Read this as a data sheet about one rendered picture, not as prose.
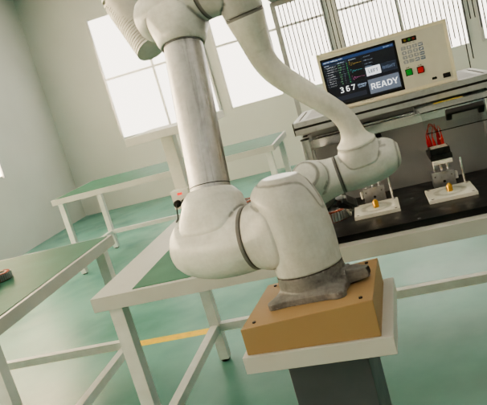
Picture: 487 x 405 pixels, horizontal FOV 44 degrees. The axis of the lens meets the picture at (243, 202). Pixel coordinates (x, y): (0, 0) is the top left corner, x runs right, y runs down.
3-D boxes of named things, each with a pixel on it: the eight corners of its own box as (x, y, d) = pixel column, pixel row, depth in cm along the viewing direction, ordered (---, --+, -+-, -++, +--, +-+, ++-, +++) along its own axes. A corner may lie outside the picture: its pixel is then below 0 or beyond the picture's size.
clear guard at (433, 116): (510, 114, 175) (507, 94, 174) (426, 134, 181) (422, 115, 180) (488, 104, 207) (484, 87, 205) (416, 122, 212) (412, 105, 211)
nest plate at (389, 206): (401, 210, 196) (400, 207, 196) (354, 221, 200) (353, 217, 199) (398, 200, 210) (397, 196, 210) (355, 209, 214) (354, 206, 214)
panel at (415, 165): (500, 165, 218) (484, 83, 212) (321, 206, 234) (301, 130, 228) (499, 165, 219) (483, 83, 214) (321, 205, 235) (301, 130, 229)
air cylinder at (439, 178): (456, 183, 210) (453, 168, 209) (435, 188, 212) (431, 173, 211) (454, 181, 215) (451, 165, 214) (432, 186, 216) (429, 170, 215)
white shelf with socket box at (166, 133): (235, 222, 258) (204, 117, 249) (155, 239, 267) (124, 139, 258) (248, 202, 291) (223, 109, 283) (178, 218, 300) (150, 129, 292)
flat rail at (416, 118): (490, 104, 199) (489, 96, 199) (307, 150, 214) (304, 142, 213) (489, 104, 200) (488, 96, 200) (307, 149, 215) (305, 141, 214)
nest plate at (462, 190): (478, 194, 190) (477, 190, 190) (430, 204, 194) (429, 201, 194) (470, 184, 205) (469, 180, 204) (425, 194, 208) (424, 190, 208)
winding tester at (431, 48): (457, 79, 202) (445, 18, 198) (329, 113, 213) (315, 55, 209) (442, 75, 240) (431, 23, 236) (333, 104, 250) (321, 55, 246)
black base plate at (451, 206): (534, 202, 174) (533, 195, 174) (317, 248, 189) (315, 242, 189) (498, 171, 219) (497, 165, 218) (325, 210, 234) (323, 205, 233)
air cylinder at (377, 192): (386, 199, 215) (382, 184, 214) (366, 204, 217) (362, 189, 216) (386, 196, 220) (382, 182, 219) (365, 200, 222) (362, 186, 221)
